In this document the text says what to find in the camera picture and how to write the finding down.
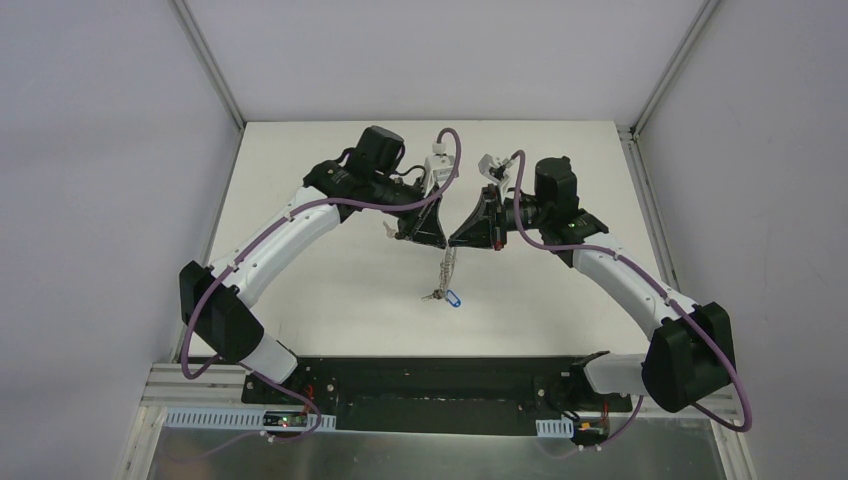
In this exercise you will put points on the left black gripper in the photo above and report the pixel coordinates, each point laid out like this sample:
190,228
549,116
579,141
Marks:
413,216

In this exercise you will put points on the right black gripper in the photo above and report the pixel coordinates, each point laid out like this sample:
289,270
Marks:
491,219

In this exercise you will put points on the key with blue tag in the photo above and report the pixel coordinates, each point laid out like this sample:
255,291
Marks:
448,296

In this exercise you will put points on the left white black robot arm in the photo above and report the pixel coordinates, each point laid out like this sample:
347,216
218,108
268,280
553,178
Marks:
216,300

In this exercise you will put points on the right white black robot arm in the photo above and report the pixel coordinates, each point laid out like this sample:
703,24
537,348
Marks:
690,353

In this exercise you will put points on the key with black head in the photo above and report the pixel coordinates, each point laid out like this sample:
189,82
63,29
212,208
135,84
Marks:
391,232

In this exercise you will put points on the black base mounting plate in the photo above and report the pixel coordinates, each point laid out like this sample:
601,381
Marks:
504,396

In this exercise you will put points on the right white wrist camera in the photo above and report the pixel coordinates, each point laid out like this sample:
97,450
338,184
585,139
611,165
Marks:
495,169

